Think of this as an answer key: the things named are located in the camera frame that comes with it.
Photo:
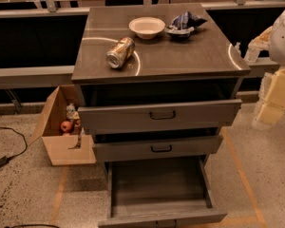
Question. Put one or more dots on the white paper bowl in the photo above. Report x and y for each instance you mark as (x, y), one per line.
(147, 27)

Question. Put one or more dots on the grey middle drawer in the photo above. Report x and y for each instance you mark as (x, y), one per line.
(156, 149)

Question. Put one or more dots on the grey top drawer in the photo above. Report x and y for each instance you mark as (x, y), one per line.
(158, 117)

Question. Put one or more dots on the grey bottom drawer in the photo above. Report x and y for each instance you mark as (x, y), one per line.
(159, 193)

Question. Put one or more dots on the crushed gold soda can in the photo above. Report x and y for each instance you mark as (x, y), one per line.
(120, 52)

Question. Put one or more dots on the red apple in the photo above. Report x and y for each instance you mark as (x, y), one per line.
(66, 126)

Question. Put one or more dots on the open cardboard box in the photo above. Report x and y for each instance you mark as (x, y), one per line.
(70, 148)

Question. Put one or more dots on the grey drawer cabinet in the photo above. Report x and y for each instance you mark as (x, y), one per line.
(205, 67)

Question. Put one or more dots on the blue chip bag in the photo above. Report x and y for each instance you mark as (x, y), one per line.
(184, 25)

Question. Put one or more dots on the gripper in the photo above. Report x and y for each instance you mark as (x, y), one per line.
(283, 40)

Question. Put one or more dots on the grey metal rail shelf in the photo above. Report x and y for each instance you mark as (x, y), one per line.
(31, 77)

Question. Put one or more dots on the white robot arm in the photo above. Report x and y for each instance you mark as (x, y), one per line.
(271, 104)

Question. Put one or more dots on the grey drawer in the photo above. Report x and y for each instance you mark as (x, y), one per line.
(158, 117)
(159, 193)
(156, 149)

